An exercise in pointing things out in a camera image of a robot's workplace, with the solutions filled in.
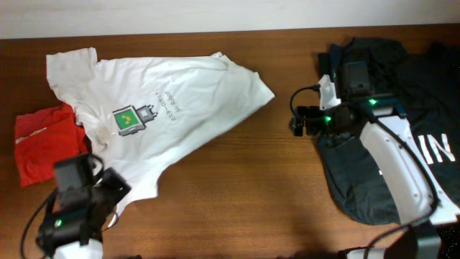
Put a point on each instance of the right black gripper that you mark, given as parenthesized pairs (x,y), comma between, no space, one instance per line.
(313,126)

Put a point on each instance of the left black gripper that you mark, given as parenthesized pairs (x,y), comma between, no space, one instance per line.
(122,188)

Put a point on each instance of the white printed t-shirt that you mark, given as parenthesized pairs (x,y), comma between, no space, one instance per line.
(144,114)

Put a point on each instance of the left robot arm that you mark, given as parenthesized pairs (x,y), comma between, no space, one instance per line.
(86,195)

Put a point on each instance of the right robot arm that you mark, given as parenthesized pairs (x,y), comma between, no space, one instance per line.
(348,103)

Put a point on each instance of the folded red t-shirt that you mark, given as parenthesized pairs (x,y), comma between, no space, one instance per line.
(44,138)

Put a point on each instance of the dark lettered t-shirt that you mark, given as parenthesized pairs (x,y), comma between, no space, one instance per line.
(425,88)

